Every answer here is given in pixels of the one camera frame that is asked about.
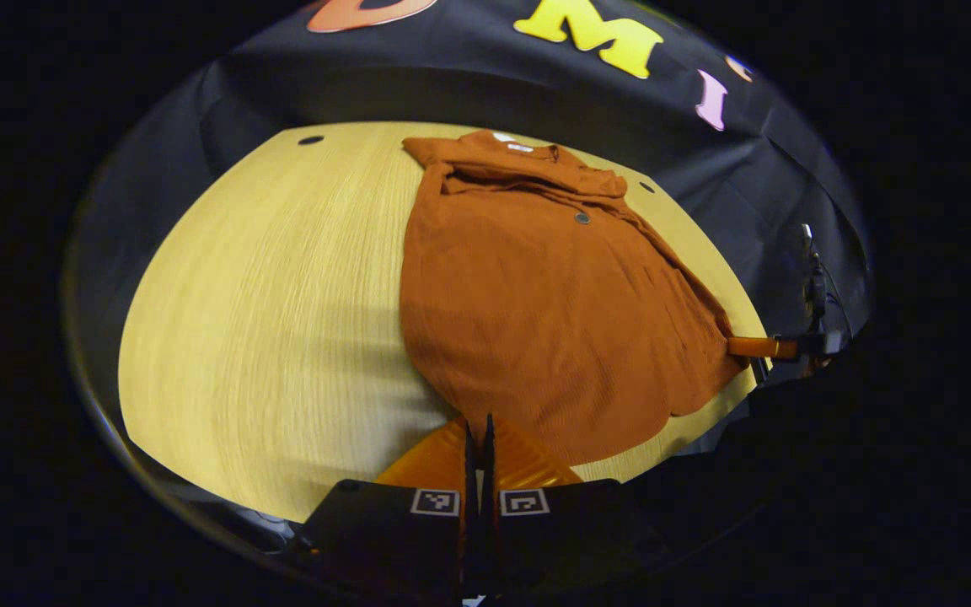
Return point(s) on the rust orange knit shirt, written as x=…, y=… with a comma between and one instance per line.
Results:
x=553, y=320

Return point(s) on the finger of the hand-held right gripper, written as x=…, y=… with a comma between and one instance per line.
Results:
x=759, y=346

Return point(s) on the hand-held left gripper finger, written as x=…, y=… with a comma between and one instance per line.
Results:
x=469, y=472
x=490, y=472

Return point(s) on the black backdrop cloth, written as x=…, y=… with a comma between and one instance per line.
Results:
x=747, y=169

